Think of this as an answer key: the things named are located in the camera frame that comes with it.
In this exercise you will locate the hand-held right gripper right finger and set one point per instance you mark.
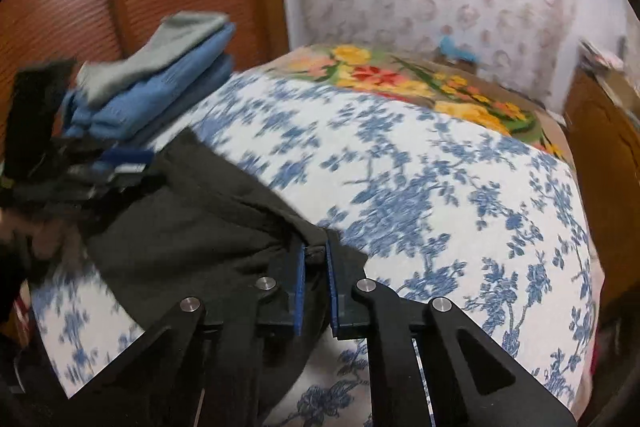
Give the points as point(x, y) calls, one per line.
point(333, 292)

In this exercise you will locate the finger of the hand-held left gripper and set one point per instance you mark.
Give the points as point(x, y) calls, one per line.
point(120, 164)

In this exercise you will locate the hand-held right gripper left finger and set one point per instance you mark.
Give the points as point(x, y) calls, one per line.
point(299, 292)

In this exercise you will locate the black pants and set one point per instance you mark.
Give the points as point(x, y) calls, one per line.
point(200, 217)

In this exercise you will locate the folded grey pants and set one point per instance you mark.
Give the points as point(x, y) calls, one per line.
point(150, 49)

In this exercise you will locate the person's left hand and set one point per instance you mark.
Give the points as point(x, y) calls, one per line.
point(55, 239)

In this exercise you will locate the folded blue jeans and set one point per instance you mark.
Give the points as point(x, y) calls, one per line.
point(150, 107)

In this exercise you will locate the blue floral bedsheet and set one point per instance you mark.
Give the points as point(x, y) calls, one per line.
point(425, 167)

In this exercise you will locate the colourful flower blanket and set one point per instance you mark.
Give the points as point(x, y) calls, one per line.
point(380, 77)

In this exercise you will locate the crumpled blue cloth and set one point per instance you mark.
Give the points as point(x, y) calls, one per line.
point(457, 48)

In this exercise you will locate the wooden cabinet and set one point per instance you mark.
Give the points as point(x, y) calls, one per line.
point(605, 157)

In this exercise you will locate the cardboard box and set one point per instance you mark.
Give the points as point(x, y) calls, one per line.
point(617, 87)

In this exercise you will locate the stack of papers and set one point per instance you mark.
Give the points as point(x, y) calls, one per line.
point(600, 54)

